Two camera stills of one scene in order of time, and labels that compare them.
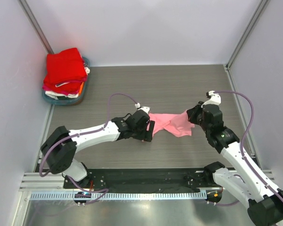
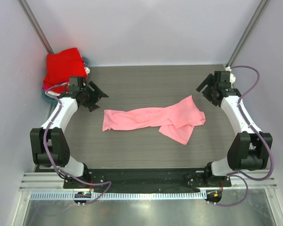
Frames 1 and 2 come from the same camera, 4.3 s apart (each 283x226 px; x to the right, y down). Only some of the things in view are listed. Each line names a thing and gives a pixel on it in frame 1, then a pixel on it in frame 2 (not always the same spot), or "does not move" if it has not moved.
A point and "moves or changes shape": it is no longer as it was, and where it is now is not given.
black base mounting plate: [186, 179] does not move
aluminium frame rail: [33, 181] does not move
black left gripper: [146, 132] to [92, 96]
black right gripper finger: [194, 114] to [209, 98]
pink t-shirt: [177, 124] moves or changes shape
